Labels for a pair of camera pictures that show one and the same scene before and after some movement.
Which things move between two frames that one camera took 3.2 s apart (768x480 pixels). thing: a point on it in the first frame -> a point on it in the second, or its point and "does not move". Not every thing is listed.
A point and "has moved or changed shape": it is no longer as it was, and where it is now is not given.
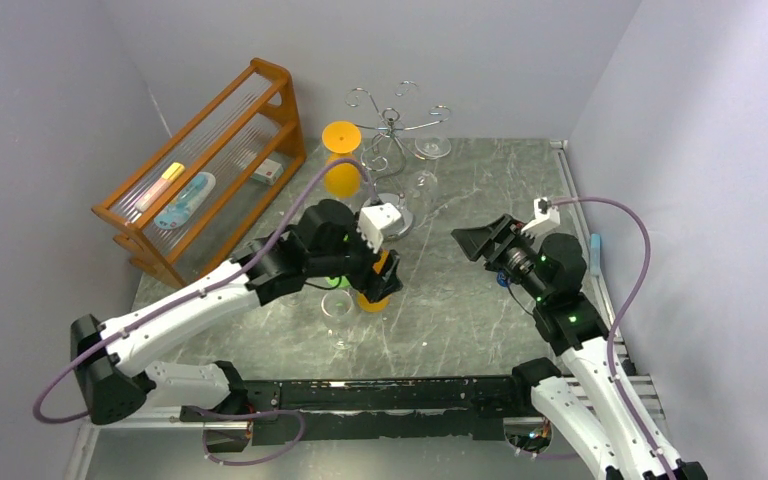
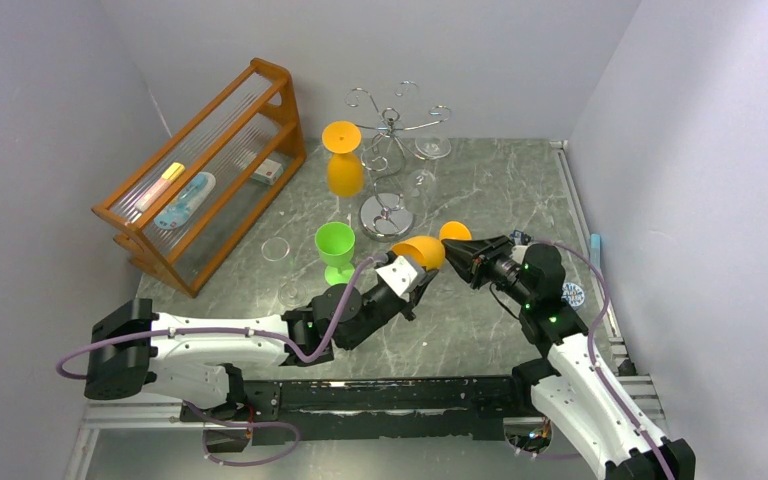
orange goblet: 341,138 does not move
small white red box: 268,172 does not move
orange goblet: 379,304 has moved or changed shape
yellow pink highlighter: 155,192 does not move
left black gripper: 387,283 -> 419,295
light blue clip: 595,256 does not move
